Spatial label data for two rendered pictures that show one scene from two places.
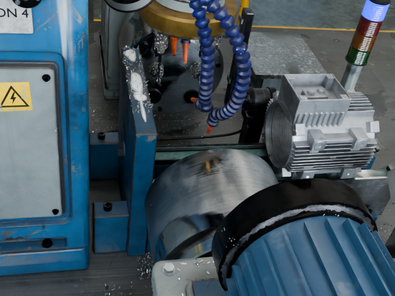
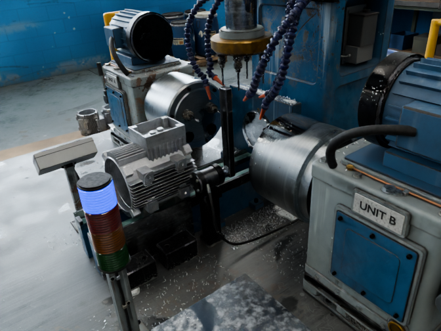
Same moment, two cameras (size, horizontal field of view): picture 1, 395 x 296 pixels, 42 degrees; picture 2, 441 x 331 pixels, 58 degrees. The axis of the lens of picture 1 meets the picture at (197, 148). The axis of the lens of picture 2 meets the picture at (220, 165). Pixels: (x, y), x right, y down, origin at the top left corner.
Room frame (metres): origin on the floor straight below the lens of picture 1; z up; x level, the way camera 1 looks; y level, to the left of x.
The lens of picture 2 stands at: (1.96, -0.37, 1.55)
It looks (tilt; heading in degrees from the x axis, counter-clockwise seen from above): 29 degrees down; 163
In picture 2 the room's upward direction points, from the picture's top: 4 degrees counter-clockwise
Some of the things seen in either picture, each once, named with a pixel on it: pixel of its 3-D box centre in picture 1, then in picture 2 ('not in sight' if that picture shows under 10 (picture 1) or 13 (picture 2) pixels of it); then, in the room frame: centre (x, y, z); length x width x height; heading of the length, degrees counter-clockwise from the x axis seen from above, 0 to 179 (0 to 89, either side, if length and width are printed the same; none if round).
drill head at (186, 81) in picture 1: (167, 48); (315, 171); (1.20, 0.12, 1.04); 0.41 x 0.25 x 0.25; 17
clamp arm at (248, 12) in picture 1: (238, 61); (227, 133); (1.05, -0.06, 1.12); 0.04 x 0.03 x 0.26; 107
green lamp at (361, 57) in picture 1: (358, 53); (111, 253); (1.33, -0.40, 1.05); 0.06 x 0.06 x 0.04
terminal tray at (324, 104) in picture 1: (312, 100); (157, 137); (0.96, -0.23, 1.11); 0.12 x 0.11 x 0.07; 109
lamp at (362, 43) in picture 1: (364, 39); (107, 234); (1.33, -0.40, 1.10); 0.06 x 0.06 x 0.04
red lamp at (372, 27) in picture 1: (369, 24); (102, 215); (1.33, -0.40, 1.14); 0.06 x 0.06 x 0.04
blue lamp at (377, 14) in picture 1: (375, 8); (98, 194); (1.33, -0.40, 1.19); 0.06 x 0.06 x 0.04
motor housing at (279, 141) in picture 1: (317, 132); (149, 172); (0.98, -0.27, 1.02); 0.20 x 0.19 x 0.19; 109
